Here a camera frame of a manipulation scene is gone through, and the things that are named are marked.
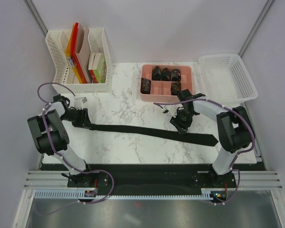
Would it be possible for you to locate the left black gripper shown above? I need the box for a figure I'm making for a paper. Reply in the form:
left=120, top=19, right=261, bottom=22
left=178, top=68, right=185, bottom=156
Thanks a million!
left=60, top=108, right=93, bottom=129

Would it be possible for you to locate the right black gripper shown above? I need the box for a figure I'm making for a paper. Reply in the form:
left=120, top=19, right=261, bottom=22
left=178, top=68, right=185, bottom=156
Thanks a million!
left=170, top=109, right=196, bottom=135

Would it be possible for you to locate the long black necktie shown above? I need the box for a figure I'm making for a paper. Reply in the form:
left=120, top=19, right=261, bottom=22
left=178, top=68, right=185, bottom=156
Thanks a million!
left=95, top=124, right=219, bottom=147

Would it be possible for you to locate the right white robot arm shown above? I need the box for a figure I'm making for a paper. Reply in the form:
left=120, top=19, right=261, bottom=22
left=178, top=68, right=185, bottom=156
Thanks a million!
left=170, top=89, right=255, bottom=187

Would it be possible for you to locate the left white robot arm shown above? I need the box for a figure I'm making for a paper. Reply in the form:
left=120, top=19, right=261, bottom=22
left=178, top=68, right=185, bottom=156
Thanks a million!
left=28, top=95, right=96, bottom=188

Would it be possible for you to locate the rolled tie front right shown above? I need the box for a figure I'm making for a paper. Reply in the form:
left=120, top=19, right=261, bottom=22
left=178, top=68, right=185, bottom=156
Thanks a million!
left=171, top=81, right=181, bottom=95

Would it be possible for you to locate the pink compartment tray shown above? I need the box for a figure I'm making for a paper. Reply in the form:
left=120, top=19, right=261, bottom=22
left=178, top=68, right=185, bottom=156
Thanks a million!
left=140, top=64, right=195, bottom=103

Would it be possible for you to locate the green book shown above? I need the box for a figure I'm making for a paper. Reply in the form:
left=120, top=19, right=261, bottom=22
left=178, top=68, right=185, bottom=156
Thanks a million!
left=92, top=53, right=106, bottom=83

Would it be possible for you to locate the rolled tie back right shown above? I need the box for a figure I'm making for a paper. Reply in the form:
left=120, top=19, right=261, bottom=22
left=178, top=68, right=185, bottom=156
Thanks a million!
left=171, top=68, right=181, bottom=82

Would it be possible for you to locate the rolled tie back middle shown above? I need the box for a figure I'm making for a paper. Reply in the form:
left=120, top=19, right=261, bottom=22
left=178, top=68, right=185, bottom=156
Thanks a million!
left=161, top=67, right=171, bottom=81

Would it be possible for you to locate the rolled tie floral left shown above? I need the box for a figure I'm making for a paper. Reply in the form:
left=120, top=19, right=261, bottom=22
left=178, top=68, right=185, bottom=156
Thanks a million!
left=141, top=78, right=152, bottom=95

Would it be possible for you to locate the cream desktop file organizer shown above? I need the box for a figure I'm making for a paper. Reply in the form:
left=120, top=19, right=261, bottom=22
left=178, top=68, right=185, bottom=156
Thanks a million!
left=46, top=23, right=113, bottom=94

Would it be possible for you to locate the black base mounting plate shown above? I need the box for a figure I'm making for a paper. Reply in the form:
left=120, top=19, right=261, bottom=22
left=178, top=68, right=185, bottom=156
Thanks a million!
left=67, top=164, right=237, bottom=199

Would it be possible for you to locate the white plastic basket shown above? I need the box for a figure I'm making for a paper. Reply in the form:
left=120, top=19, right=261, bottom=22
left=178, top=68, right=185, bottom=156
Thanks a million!
left=198, top=54, right=258, bottom=104

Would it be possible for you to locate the cream paperback book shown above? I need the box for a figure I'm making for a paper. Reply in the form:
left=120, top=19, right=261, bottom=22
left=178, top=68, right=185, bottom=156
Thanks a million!
left=88, top=53, right=102, bottom=70

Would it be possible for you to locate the beige cardboard folder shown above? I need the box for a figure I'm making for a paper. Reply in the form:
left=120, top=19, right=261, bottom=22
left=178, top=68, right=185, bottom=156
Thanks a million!
left=76, top=24, right=92, bottom=84

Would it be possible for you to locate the red orange folder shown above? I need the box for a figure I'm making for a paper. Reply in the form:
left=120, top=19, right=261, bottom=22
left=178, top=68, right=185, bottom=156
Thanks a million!
left=65, top=22, right=87, bottom=84

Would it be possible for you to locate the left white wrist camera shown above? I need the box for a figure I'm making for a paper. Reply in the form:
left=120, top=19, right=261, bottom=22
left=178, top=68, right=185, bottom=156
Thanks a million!
left=74, top=95, right=87, bottom=110

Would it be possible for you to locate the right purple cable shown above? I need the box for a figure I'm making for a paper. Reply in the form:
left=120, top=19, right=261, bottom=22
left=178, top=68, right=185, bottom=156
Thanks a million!
left=153, top=98, right=256, bottom=206

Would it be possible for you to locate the white slotted cable duct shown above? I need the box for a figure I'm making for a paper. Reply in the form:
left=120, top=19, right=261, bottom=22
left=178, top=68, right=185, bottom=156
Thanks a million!
left=34, top=189, right=218, bottom=200

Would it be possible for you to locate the aluminium frame rail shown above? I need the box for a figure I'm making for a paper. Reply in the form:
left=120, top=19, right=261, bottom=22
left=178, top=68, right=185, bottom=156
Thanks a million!
left=24, top=171, right=282, bottom=190

